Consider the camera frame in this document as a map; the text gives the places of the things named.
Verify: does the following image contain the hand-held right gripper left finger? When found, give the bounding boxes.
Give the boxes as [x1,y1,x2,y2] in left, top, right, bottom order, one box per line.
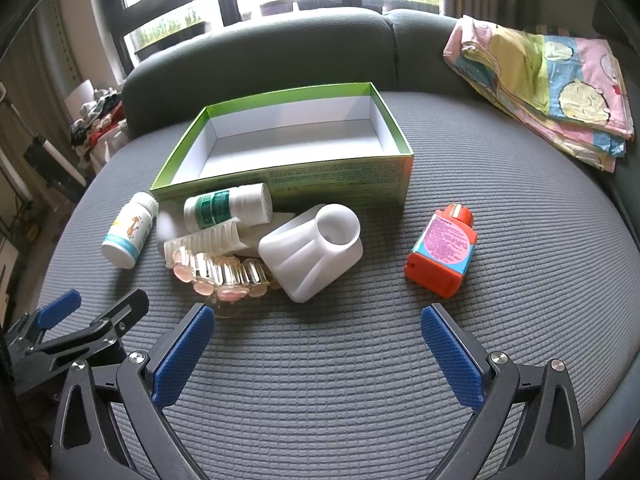
[50,304,217,480]

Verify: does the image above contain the long black planter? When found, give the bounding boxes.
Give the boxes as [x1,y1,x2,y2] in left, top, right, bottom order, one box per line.
[134,21,208,61]

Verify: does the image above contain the white bottle with giraffe label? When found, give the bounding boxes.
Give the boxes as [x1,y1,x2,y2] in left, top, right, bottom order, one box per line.
[101,192,160,269]

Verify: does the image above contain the pile of clothes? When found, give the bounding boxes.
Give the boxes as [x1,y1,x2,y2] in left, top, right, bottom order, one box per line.
[70,87,132,161]

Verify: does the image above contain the translucent slotted plastic frame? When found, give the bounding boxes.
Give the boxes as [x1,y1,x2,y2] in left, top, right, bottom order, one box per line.
[163,217,242,267]

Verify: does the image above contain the green cardboard box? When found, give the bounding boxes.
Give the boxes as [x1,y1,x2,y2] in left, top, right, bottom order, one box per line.
[150,81,415,211]

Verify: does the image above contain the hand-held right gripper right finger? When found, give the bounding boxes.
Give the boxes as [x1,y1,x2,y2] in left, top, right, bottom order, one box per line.
[421,304,587,480]

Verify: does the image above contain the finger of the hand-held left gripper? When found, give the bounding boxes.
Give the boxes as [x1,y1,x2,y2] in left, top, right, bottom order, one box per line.
[7,290,82,347]
[22,288,150,377]

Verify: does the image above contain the red and white packet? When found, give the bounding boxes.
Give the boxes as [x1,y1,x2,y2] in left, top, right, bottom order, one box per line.
[405,204,476,298]

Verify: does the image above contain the white plastic holder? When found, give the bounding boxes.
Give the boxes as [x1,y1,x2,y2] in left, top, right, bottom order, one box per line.
[258,203,363,303]

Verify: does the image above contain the printed blanket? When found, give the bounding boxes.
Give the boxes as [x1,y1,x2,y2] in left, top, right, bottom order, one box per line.
[442,15,636,173]

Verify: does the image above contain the grey sofa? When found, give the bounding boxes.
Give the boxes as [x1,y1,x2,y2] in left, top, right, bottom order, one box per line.
[40,7,640,480]

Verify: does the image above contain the white bottle with green label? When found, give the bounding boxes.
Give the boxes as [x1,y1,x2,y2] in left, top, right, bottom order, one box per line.
[183,183,273,231]

